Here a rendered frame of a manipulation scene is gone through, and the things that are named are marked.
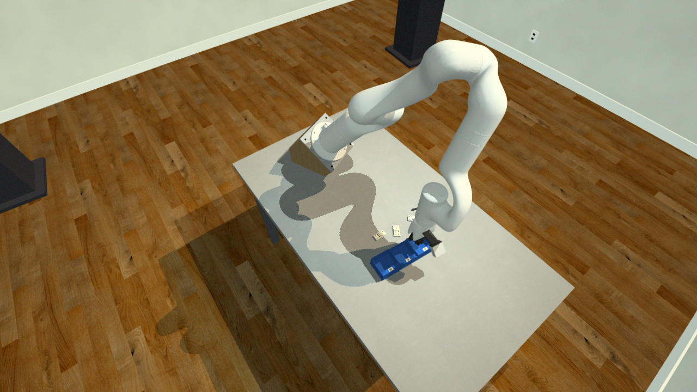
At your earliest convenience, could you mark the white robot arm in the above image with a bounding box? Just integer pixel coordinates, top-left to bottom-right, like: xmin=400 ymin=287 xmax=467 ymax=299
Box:
xmin=311 ymin=40 xmax=507 ymax=232

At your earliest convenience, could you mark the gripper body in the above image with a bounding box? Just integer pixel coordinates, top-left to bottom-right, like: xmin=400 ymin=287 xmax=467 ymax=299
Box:
xmin=408 ymin=218 xmax=437 ymax=241

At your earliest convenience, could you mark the blue rack of bins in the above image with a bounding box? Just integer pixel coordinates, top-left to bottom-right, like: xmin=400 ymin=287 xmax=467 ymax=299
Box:
xmin=370 ymin=238 xmax=431 ymax=281

